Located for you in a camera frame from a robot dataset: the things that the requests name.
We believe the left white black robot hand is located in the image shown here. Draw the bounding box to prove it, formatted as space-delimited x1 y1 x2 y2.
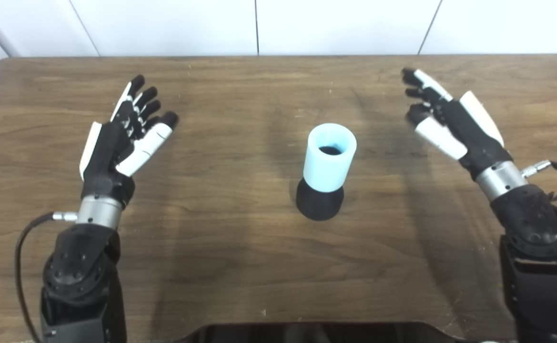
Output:
79 74 180 209

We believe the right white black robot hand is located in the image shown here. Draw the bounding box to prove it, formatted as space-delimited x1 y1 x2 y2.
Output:
401 67 515 181

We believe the light-blue hose piece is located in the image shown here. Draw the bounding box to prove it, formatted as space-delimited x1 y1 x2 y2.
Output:
303 123 357 193

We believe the black flared nozzle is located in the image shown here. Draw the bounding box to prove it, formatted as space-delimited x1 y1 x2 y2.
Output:
296 178 344 222

